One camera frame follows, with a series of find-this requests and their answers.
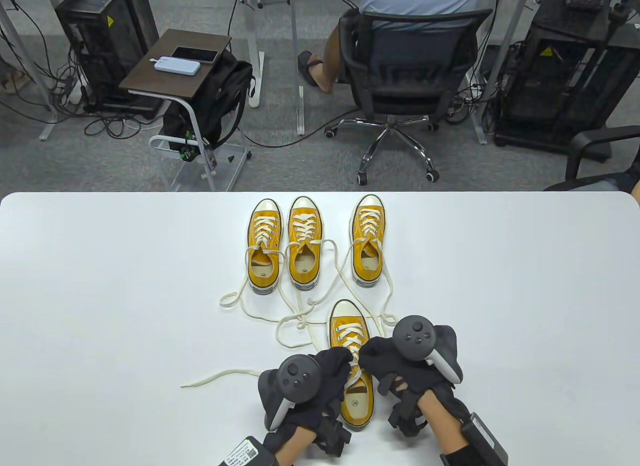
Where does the dark office chair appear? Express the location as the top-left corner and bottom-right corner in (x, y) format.
(544, 126), (640, 192)

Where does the person's right forearm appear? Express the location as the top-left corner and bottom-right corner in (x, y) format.
(419, 391), (463, 459)

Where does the person's right hand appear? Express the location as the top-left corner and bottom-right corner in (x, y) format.
(360, 338), (463, 436)

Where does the black smartphone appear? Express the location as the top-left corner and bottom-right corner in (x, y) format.
(171, 47), (220, 64)

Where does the person's left hand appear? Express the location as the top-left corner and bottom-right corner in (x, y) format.
(263, 348), (352, 456)

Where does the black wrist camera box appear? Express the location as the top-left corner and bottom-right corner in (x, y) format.
(218, 436), (276, 466)
(460, 413), (508, 466)

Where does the black sandal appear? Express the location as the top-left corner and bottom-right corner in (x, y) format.
(298, 51), (326, 86)

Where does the person's left forearm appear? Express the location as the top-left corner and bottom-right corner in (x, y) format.
(275, 426), (316, 466)

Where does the green bag accessory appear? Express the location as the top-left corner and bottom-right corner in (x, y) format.
(179, 130), (200, 162)

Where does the brown side table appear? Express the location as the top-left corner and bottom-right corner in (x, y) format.
(119, 29), (252, 192)

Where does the black backpack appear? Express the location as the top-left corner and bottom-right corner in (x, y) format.
(161, 50), (256, 162)

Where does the black computer tower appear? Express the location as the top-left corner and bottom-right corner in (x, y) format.
(55, 0), (160, 120)

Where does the light blue power bank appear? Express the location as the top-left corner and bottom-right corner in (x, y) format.
(150, 56), (202, 77)

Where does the black mesh office chair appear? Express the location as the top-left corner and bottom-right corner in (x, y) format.
(325, 8), (493, 185)

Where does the white desk leg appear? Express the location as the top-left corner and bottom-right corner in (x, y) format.
(0, 0), (57, 141)
(290, 0), (306, 136)
(236, 0), (265, 108)
(470, 0), (531, 145)

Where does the gray handheld controller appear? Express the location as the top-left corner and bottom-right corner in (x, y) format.
(258, 355), (322, 431)
(392, 315), (463, 384)

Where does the tangle of black cables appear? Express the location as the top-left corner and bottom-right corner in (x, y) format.
(0, 0), (143, 139)

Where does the white shoe lace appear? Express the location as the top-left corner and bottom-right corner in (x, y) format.
(286, 213), (390, 366)
(181, 322), (373, 389)
(276, 211), (411, 347)
(220, 218), (326, 331)

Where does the black computer rack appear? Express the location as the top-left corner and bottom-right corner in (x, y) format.
(494, 0), (640, 161)

